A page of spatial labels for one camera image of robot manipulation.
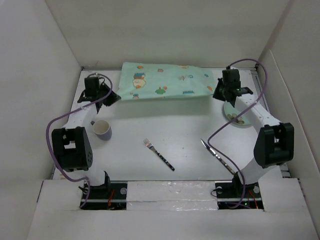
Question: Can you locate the green flower plate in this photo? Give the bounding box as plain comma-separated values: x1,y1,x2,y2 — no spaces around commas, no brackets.
223,101,252,127

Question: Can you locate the green cartoon placemat cloth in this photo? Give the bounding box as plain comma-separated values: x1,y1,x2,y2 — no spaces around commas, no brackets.
117,62,221,101

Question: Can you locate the purple ceramic mug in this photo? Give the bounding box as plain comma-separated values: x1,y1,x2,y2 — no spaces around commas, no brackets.
90,120,112,141

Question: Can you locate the fork with black handle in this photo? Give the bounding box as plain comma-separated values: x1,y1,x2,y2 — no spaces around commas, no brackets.
143,138,175,172

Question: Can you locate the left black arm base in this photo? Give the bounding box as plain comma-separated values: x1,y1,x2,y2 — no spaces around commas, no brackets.
78,171,128,211

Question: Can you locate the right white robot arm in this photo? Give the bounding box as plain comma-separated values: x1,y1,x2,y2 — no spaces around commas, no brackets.
213,69,295,197

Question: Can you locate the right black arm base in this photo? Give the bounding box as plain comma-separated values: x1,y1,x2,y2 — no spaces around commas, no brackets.
210,175,264,210

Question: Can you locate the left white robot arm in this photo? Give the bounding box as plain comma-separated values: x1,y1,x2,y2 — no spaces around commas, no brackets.
46,73,121,183

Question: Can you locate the knife with dark handle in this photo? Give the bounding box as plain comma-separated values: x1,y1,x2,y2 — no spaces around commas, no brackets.
200,138,236,175

